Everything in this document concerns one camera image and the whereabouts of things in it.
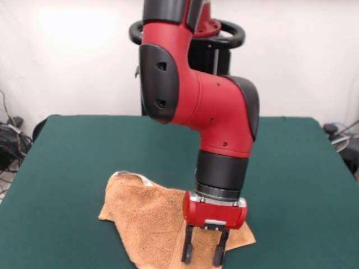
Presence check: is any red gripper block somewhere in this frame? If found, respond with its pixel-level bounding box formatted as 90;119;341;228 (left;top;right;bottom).
181;190;248;267

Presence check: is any tan terry towel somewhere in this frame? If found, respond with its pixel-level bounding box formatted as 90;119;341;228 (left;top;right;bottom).
98;169;256;269

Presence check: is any black cable tangle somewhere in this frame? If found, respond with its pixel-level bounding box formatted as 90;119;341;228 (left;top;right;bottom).
0;89;35;172

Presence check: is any grey wheeled stand base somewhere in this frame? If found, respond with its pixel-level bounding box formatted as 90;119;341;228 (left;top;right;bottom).
322;120;359;180

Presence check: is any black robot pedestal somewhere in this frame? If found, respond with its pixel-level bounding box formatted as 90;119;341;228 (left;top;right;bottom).
128;18;246;116

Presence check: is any dark green table cloth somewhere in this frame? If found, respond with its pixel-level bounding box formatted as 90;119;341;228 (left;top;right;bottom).
0;114;359;269

